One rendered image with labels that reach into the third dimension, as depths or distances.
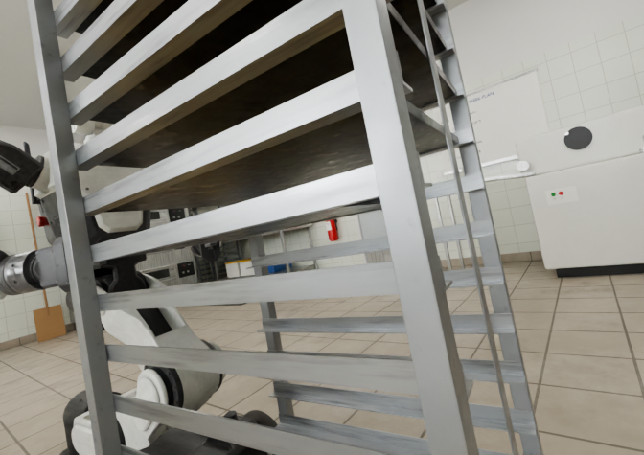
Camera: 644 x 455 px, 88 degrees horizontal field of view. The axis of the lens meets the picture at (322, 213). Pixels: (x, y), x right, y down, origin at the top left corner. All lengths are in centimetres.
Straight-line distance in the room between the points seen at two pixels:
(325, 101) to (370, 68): 7
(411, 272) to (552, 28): 426
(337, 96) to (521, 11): 428
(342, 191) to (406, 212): 8
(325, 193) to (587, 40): 415
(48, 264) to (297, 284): 65
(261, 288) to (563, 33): 424
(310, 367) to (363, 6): 35
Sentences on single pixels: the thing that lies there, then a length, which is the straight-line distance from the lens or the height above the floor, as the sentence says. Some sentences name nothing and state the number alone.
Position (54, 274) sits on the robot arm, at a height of 76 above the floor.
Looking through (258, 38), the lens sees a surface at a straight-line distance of 42.
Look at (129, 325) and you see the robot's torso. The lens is 102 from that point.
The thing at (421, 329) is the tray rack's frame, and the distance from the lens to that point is 29.
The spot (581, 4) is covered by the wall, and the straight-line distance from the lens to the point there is 451.
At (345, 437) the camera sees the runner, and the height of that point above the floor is 23.
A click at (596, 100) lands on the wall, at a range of 426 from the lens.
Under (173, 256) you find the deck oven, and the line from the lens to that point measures 569.
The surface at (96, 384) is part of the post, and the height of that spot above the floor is 56.
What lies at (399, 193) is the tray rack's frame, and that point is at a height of 76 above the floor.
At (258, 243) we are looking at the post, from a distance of 99.
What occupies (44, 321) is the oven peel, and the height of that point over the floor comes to 25.
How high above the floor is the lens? 75
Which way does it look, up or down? 3 degrees up
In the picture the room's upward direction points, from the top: 11 degrees counter-clockwise
